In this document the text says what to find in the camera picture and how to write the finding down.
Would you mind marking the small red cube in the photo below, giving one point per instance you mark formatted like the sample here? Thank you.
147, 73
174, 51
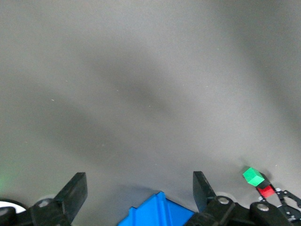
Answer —
266, 191

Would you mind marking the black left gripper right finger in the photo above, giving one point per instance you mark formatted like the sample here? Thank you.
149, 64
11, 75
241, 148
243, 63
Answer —
204, 193

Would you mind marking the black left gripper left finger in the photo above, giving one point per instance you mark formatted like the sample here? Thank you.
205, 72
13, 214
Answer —
68, 197

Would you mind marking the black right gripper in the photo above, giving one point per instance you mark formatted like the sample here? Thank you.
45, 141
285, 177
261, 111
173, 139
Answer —
295, 215

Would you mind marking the blue plastic storage bin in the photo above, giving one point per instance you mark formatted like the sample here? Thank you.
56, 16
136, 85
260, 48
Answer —
157, 212

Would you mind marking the small green cube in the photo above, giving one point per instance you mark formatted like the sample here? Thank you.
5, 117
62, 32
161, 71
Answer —
252, 176

